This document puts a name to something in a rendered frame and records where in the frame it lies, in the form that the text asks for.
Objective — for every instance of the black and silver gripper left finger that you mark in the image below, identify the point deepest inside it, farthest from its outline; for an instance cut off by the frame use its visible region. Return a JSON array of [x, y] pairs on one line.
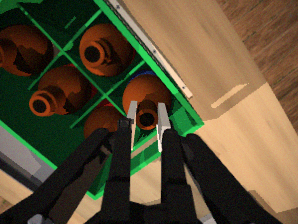
[[57, 198]]

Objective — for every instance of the green bottle crate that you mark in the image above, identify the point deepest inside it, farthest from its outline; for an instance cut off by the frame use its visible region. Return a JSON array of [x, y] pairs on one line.
[[53, 138]]

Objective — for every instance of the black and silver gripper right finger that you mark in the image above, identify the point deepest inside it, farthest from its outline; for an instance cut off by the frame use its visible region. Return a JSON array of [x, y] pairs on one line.
[[226, 199]]

